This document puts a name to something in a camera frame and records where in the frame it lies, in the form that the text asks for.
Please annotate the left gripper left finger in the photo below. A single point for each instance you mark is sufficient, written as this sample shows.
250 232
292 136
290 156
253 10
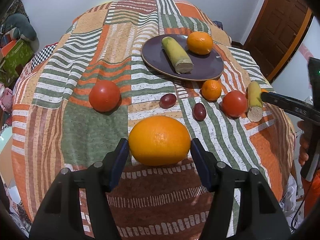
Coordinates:
59 215

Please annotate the small mandarin near plate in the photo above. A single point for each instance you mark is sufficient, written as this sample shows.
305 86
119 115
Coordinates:
211 90

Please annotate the sugarcane piece long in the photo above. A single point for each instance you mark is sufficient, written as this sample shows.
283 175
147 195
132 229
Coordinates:
177 55

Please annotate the green storage box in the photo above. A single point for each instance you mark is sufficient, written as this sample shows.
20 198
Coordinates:
14 62

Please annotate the dark grape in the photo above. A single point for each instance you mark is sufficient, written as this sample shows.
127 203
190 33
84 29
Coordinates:
167 101
199 112

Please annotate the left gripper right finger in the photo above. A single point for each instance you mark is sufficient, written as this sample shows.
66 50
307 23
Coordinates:
260 215

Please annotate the dark grape left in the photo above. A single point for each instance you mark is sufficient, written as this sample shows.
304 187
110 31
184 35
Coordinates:
167 101

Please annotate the large orange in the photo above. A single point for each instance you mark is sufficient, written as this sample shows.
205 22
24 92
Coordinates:
200 43
159 140

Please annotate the checkered patchwork quilt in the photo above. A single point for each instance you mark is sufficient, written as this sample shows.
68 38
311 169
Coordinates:
39 58

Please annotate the sugarcane piece short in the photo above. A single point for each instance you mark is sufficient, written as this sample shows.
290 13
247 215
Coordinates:
255 104

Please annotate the dark grape right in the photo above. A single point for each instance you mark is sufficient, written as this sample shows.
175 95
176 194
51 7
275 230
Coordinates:
199 112

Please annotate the red tomato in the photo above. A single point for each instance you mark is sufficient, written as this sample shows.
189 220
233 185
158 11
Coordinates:
104 96
234 104

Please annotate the pink rabbit toy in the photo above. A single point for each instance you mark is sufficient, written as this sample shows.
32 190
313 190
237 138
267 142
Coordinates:
5 98

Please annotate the purple round plate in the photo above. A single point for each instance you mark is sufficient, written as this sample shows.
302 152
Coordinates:
205 67

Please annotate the grey plush toy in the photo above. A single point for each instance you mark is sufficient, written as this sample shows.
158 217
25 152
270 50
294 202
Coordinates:
19 27

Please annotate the striped patchwork blanket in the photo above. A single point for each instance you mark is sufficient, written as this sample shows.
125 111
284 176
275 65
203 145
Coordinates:
54 125

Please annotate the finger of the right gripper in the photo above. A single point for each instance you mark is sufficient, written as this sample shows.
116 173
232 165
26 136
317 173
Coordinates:
298 108

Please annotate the person's right hand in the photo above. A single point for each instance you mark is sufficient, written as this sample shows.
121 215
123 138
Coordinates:
304 141

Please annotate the brown wooden door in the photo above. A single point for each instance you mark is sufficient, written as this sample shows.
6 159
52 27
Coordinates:
277 33

